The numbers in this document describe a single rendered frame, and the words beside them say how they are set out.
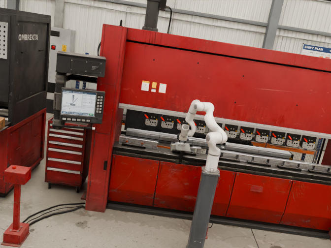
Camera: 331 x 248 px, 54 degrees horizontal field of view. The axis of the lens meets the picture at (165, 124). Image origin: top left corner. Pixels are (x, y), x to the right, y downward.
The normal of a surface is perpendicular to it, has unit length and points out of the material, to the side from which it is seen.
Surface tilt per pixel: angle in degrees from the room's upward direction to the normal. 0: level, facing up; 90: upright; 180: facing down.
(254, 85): 90
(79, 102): 90
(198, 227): 90
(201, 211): 90
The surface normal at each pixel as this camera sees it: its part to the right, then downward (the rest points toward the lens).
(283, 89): -0.01, 0.26
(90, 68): 0.23, 0.29
